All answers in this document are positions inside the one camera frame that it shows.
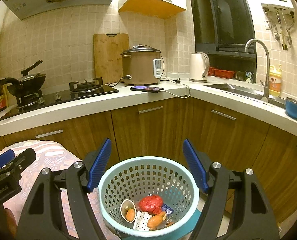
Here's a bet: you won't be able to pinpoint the orange carrot piece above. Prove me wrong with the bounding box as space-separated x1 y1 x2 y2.
125 209 136 223

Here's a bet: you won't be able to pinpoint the polka dot paper wrapper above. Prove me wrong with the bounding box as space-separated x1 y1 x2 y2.
132 211 152 231

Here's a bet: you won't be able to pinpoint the red plastic bag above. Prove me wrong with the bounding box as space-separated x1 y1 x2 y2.
138 194 164 215

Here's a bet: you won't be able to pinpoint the blue white milk carton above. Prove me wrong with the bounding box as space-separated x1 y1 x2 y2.
161 203 174 216

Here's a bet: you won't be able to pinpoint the yellow fruit peel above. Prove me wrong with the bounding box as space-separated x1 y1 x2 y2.
147 211 167 230

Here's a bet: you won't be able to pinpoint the light blue perforated trash basket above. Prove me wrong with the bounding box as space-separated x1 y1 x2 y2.
98 156 199 239

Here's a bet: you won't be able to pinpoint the steel kitchen faucet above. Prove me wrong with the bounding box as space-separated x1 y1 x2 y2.
244 38 271 103

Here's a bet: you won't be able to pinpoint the person's hand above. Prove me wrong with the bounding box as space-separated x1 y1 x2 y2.
2 208 17 239

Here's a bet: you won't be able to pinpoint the dark soy sauce bottle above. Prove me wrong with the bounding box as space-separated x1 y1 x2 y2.
0 80 7 111

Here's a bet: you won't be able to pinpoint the black wok with lid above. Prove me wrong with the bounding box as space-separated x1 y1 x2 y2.
0 60 46 98

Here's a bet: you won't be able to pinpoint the black glass gas stove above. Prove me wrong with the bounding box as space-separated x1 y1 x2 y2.
0 77 118 121

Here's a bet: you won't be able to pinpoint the wooden base cabinets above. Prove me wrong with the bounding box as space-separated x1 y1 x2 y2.
0 98 297 222

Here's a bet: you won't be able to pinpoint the blue bowl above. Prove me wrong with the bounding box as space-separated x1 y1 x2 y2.
285 97 297 119

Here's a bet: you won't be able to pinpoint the smartphone on counter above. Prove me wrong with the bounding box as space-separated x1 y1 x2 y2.
130 86 164 93

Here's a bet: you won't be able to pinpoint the steel sink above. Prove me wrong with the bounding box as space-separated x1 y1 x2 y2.
206 83 286 109

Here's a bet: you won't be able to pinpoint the brown rice cooker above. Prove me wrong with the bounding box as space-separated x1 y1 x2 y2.
120 44 162 85

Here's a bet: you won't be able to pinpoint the wooden cutting board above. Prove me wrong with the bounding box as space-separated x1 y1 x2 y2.
93 34 130 83

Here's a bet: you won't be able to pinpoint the yellow dish soap bottle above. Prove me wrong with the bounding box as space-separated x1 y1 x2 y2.
269 65 282 97

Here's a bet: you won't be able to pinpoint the red tray by window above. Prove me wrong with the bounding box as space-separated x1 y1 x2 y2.
208 67 235 79

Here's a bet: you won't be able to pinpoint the white electric kettle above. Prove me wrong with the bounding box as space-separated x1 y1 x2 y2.
190 52 210 83

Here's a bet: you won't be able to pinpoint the dark window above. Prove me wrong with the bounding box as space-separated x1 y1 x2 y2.
191 0 257 74

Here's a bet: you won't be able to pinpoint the white charging cable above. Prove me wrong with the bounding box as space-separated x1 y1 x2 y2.
159 55 191 99

